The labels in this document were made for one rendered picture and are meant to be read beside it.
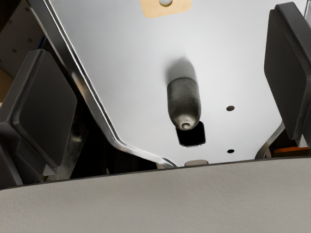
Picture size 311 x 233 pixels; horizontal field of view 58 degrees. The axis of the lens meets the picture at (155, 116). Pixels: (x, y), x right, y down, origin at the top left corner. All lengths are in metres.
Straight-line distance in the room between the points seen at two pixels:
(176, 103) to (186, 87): 0.02
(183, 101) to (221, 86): 0.05
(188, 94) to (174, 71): 0.03
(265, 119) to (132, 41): 0.18
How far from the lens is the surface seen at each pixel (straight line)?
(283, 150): 0.55
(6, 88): 0.73
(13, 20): 0.65
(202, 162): 0.42
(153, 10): 0.23
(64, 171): 0.34
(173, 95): 0.26
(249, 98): 0.31
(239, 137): 0.36
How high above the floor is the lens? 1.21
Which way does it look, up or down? 41 degrees down
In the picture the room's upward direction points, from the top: 180 degrees clockwise
